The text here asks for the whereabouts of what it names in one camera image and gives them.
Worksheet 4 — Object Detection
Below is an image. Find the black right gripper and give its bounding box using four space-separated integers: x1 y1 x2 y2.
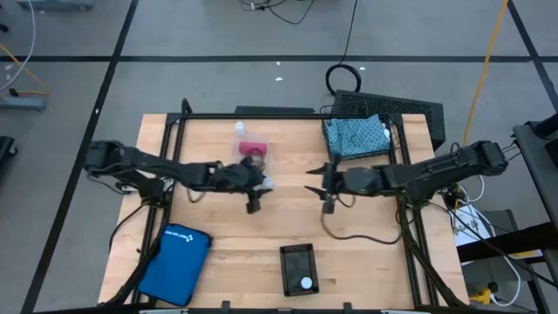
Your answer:
303 152 350 215

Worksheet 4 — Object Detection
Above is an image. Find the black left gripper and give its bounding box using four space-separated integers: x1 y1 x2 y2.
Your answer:
215 155 274 215

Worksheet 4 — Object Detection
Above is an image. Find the pink bandage roll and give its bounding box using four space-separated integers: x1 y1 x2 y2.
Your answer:
238 140 269 157

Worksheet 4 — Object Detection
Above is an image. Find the clear plastic container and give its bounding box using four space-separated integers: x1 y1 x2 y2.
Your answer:
229 137 273 195

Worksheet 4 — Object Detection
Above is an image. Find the blue patterned cloth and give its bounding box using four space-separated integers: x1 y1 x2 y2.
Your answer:
324 113 392 159

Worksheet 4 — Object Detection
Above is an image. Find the black plastic basket tray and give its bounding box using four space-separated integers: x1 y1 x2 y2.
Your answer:
279 242 320 298

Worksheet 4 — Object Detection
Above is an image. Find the black perforated metal case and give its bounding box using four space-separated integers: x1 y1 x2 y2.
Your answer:
332 89 447 152

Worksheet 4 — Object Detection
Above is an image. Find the blue first aid pouch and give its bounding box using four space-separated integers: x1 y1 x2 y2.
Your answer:
138 223 214 307

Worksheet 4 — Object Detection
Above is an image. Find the white printed paper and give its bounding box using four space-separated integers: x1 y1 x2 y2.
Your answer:
453 203 496 249

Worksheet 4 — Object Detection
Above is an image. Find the black shelf bar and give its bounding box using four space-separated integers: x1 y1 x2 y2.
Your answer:
456 221 558 263

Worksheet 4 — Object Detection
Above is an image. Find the yellow power plug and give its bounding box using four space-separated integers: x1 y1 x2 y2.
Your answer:
469 285 496 306

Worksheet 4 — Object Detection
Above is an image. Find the black side cart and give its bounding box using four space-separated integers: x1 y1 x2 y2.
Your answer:
512 112 558 228

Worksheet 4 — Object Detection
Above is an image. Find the grey stand base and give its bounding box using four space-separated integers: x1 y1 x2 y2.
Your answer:
0 96 47 113

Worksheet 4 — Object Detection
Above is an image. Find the black floor object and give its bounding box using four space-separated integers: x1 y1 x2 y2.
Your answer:
0 135 18 159

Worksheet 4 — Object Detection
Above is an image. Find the grey metal bar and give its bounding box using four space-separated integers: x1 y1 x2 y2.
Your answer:
16 0 95 11

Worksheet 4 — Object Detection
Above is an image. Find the black wire basket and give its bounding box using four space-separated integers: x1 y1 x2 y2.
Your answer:
320 104 403 165

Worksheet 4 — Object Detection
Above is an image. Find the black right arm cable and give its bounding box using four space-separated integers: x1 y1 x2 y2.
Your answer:
321 208 403 245

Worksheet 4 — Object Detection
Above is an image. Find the black aluminium table frame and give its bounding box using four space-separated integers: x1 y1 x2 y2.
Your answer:
104 98 470 314

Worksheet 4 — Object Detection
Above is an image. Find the coiled black cable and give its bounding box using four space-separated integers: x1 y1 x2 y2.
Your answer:
324 0 364 98

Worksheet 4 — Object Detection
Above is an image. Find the black left arm base cable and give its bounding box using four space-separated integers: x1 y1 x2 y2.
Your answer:
107 202 147 253

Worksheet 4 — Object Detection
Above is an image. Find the black loose floor cable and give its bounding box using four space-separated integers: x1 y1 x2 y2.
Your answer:
238 0 317 26

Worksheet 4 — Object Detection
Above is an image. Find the long yellow cable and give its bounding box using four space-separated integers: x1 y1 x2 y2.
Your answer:
465 0 510 134

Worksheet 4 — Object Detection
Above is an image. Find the white power cable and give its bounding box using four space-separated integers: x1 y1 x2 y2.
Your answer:
490 255 523 307

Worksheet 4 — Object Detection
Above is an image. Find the orange floor cable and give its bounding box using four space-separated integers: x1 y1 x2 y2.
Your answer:
0 42 50 97

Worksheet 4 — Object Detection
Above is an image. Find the thin white floor cable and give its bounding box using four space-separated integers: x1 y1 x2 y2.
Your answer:
0 0 37 93

